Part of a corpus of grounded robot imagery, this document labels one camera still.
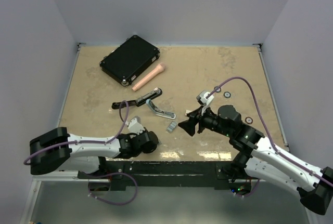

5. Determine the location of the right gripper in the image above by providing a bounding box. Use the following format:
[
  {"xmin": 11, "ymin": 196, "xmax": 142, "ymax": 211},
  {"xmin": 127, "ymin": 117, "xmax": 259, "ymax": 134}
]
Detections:
[{"xmin": 178, "ymin": 104, "xmax": 232, "ymax": 137}]

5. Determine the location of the staple tray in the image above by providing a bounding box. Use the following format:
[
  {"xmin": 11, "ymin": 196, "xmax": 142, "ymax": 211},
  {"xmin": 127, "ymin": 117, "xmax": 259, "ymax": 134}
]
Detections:
[{"xmin": 166, "ymin": 121, "xmax": 178, "ymax": 133}]

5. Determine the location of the blue white stapler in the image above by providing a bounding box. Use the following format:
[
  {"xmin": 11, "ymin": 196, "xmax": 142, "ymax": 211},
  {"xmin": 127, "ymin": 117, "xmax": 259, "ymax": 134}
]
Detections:
[{"xmin": 146, "ymin": 99, "xmax": 176, "ymax": 120}]

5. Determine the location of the black stapler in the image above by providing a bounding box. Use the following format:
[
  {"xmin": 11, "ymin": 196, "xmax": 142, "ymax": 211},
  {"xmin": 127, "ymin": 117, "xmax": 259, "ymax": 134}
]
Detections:
[{"xmin": 111, "ymin": 87, "xmax": 163, "ymax": 110}]

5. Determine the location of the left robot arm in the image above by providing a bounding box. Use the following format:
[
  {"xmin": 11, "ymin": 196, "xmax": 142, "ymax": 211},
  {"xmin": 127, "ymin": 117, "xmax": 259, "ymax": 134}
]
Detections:
[{"xmin": 24, "ymin": 127, "xmax": 159, "ymax": 178}]

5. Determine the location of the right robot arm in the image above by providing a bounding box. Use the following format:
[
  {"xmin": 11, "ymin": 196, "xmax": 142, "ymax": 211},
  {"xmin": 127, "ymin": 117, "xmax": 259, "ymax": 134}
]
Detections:
[{"xmin": 179, "ymin": 105, "xmax": 332, "ymax": 215}]

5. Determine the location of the silver round disc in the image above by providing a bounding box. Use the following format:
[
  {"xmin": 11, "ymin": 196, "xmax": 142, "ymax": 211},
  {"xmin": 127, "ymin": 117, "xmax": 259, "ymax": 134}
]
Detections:
[
  {"xmin": 223, "ymin": 91, "xmax": 232, "ymax": 98},
  {"xmin": 214, "ymin": 86, "xmax": 222, "ymax": 93}
]

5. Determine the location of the pink cylindrical tube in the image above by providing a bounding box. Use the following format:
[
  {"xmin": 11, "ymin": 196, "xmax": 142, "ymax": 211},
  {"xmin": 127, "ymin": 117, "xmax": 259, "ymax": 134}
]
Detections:
[{"xmin": 132, "ymin": 63, "xmax": 166, "ymax": 91}]

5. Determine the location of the black hard case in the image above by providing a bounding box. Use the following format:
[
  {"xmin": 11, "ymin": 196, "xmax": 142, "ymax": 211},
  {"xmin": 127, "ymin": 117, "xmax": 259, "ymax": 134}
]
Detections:
[{"xmin": 99, "ymin": 35, "xmax": 160, "ymax": 87}]

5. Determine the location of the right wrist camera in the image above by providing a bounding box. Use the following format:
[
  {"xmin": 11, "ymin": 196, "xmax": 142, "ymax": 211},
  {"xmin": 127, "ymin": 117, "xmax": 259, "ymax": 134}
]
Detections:
[{"xmin": 196, "ymin": 90, "xmax": 214, "ymax": 112}]

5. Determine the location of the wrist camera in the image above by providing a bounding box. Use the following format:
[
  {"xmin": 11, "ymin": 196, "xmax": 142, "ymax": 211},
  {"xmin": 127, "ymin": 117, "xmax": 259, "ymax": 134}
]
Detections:
[
  {"xmin": 127, "ymin": 116, "xmax": 145, "ymax": 135},
  {"xmin": 196, "ymin": 90, "xmax": 214, "ymax": 112}
]

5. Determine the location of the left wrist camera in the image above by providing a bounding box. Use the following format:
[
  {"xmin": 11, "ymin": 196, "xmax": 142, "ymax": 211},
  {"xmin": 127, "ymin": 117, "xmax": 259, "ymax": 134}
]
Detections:
[{"xmin": 127, "ymin": 116, "xmax": 145, "ymax": 135}]

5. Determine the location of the aluminium rail frame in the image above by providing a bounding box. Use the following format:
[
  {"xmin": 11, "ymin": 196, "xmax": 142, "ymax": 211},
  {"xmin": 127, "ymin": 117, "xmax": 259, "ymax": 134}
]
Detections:
[{"xmin": 20, "ymin": 43, "xmax": 321, "ymax": 224}]

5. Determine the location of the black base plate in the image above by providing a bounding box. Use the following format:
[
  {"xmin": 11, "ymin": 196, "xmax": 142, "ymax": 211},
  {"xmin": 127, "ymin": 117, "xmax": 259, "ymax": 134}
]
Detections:
[{"xmin": 78, "ymin": 161, "xmax": 254, "ymax": 192}]

